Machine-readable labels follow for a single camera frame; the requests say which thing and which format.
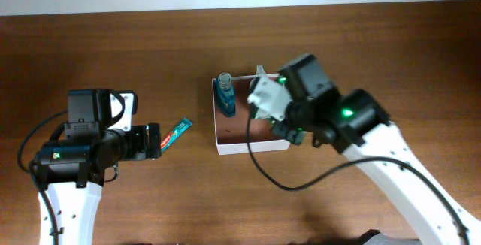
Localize white open cardboard box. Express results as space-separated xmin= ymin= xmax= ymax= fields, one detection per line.
xmin=211 ymin=75 xmax=291 ymax=156

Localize teal red toothpaste box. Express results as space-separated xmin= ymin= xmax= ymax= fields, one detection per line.
xmin=160 ymin=118 xmax=193 ymax=153

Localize green white soap box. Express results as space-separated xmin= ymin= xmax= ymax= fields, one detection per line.
xmin=252 ymin=108 xmax=271 ymax=119

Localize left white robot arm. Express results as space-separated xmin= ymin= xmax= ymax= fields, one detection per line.
xmin=29 ymin=122 xmax=162 ymax=244

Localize teal mouthwash bottle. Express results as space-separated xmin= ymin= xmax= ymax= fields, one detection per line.
xmin=215 ymin=72 xmax=236 ymax=117

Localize clear purple liquid bottle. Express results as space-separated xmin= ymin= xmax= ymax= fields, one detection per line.
xmin=250 ymin=65 xmax=268 ymax=87

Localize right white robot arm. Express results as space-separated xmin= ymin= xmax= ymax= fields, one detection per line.
xmin=274 ymin=89 xmax=480 ymax=244

